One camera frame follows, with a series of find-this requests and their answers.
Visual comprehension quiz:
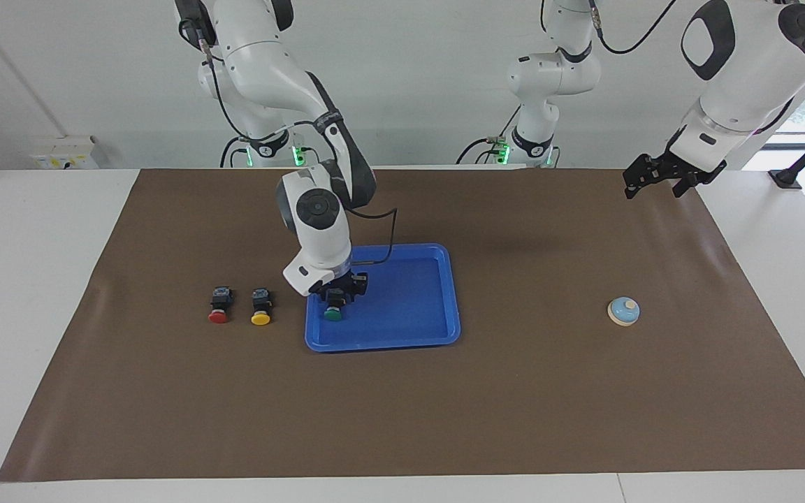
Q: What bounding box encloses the yellow push button switch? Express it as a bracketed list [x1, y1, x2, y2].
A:
[250, 288, 276, 327]

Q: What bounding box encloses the red push button switch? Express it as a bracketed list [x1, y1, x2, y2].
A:
[208, 286, 235, 325]

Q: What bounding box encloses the light blue desk bell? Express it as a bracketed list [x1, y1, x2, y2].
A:
[607, 296, 641, 328]

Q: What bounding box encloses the blue plastic tray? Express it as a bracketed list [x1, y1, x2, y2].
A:
[304, 242, 462, 353]

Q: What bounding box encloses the brown table mat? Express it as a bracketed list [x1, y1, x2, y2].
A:
[0, 167, 805, 483]

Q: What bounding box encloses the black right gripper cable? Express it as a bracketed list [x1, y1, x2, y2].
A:
[345, 207, 398, 266]

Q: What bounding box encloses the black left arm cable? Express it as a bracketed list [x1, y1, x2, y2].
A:
[586, 0, 680, 56]

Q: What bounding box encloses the black left base cable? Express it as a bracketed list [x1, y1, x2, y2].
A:
[455, 105, 523, 166]

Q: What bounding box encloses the black base cable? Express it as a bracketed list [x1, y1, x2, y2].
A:
[219, 134, 253, 169]
[455, 105, 523, 166]

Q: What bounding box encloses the black right base cable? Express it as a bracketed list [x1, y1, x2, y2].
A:
[219, 134, 253, 169]

